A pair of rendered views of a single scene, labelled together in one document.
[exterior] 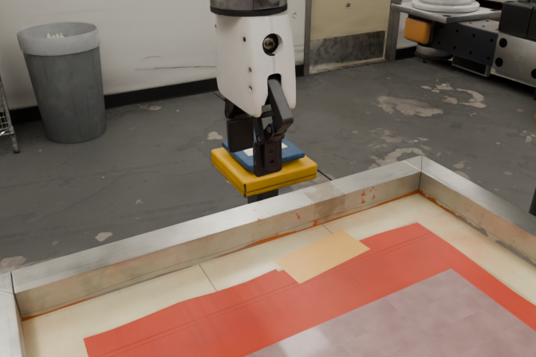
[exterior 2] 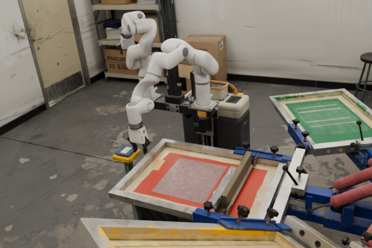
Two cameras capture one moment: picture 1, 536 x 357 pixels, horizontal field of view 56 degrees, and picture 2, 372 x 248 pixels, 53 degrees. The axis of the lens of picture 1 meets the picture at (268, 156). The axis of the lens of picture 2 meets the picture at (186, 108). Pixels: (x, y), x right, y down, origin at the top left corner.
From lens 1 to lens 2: 1.64 m
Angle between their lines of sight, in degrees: 30
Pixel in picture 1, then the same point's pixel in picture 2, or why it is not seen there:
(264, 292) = (153, 174)
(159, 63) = not seen: outside the picture
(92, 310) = (129, 188)
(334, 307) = (166, 170)
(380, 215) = (162, 154)
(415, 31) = not seen: hidden behind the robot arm
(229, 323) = (152, 179)
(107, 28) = not seen: outside the picture
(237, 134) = (135, 148)
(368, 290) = (169, 166)
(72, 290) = (124, 186)
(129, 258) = (129, 177)
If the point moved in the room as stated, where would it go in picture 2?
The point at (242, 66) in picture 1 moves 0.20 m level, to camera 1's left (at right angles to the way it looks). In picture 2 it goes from (139, 136) to (106, 150)
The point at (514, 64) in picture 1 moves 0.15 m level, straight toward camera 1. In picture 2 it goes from (172, 109) to (175, 119)
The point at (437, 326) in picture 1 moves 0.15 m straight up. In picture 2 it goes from (182, 165) to (180, 143)
